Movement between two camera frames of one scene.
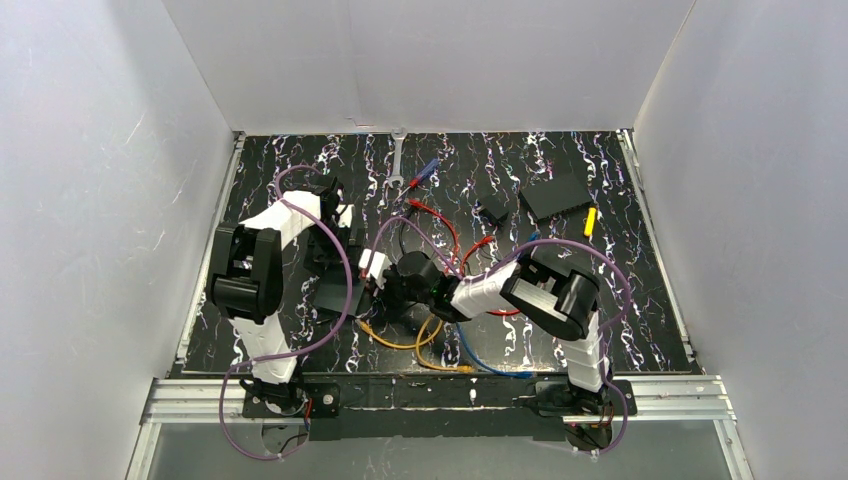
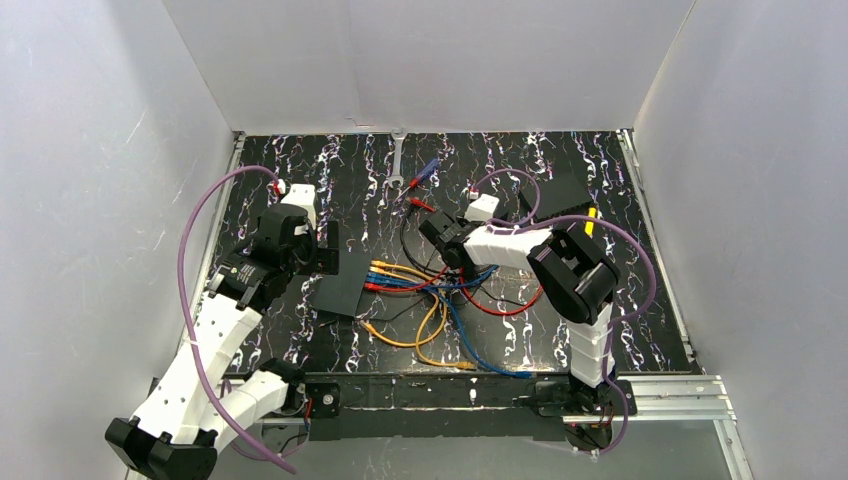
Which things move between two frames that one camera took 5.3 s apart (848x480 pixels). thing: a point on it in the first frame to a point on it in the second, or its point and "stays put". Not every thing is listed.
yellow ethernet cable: [385, 342] stays put
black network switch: [333, 296] stays put
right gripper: [392, 287] to [436, 229]
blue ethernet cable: [524, 374] stays put
